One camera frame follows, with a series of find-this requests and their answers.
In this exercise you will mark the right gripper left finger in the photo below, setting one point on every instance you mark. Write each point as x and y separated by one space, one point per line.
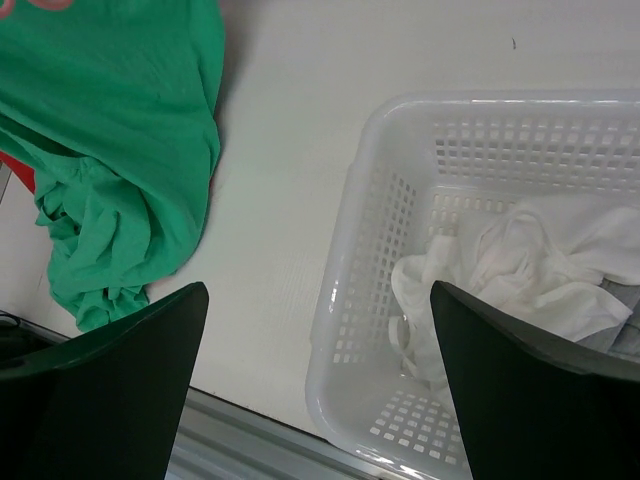
103 405

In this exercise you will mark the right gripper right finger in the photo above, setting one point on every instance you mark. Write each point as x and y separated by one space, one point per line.
530 404

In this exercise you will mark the grey tank top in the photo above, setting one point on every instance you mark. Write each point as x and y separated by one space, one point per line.
621 341

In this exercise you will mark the white tank top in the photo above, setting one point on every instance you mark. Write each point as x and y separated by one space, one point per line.
542 261

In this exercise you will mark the red tank top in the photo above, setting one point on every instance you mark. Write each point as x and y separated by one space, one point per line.
22 171

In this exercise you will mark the green tank top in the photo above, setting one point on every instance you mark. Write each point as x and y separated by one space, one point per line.
111 103

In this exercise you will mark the white plastic basket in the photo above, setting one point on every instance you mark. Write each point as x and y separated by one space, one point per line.
423 161

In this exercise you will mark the front aluminium rail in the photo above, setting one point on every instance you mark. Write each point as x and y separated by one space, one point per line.
250 445

